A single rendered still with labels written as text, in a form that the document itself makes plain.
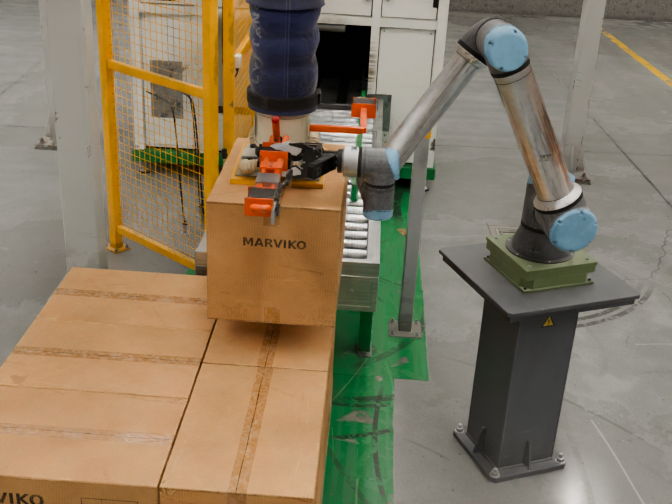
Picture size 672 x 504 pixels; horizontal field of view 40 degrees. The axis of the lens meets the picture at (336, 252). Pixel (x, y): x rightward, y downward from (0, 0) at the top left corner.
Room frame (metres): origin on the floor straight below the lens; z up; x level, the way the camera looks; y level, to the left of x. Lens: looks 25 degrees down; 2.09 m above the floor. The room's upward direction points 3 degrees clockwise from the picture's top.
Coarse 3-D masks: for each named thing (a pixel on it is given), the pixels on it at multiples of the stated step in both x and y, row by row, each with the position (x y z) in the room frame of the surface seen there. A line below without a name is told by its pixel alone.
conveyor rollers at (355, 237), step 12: (324, 108) 5.32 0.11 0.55; (312, 120) 5.12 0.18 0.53; (324, 120) 5.12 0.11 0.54; (336, 120) 5.12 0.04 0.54; (348, 120) 5.12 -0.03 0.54; (372, 120) 5.13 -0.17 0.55; (324, 132) 4.86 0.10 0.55; (348, 144) 4.68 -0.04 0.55; (348, 180) 4.13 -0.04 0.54; (348, 192) 3.96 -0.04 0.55; (348, 204) 3.86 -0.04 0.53; (360, 204) 3.86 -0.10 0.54; (348, 216) 3.69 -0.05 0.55; (360, 216) 3.69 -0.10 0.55; (348, 228) 3.58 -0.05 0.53; (360, 228) 3.58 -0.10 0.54; (348, 240) 3.42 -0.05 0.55; (360, 240) 3.43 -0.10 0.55; (348, 252) 3.32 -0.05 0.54; (360, 252) 3.32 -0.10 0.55
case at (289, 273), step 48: (240, 144) 3.02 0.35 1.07; (336, 144) 3.08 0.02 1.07; (240, 192) 2.58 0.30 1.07; (288, 192) 2.60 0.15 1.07; (336, 192) 2.63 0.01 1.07; (240, 240) 2.50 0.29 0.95; (288, 240) 2.49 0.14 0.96; (336, 240) 2.49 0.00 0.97; (240, 288) 2.50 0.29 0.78; (288, 288) 2.50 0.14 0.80; (336, 288) 2.49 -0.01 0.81
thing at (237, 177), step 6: (246, 144) 2.96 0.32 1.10; (252, 144) 2.89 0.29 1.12; (240, 156) 2.85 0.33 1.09; (234, 168) 2.74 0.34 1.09; (234, 174) 2.68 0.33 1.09; (240, 174) 2.67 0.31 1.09; (246, 174) 2.68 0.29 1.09; (252, 174) 2.68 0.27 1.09; (234, 180) 2.65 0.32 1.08; (240, 180) 2.65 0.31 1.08; (246, 180) 2.65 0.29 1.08; (252, 180) 2.65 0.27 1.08
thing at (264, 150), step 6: (264, 144) 2.60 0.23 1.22; (270, 144) 2.60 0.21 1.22; (258, 150) 2.54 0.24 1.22; (264, 150) 2.53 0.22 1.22; (270, 150) 2.56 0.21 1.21; (276, 150) 2.57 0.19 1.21; (258, 156) 2.53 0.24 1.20; (264, 156) 2.52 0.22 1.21; (270, 156) 2.52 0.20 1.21; (276, 156) 2.52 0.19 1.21; (282, 156) 2.52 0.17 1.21; (288, 156) 2.53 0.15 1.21; (258, 162) 2.53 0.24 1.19; (288, 162) 2.54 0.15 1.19; (288, 168) 2.53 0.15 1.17
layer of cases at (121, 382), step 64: (64, 320) 2.66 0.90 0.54; (128, 320) 2.68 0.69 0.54; (192, 320) 2.71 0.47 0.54; (0, 384) 2.27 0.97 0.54; (64, 384) 2.28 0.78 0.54; (128, 384) 2.30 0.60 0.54; (192, 384) 2.32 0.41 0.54; (256, 384) 2.34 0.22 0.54; (320, 384) 2.36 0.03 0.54; (0, 448) 1.97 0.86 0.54; (64, 448) 1.98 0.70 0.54; (128, 448) 2.00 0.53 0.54; (192, 448) 2.01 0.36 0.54; (256, 448) 2.03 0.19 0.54; (320, 448) 2.12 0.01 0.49
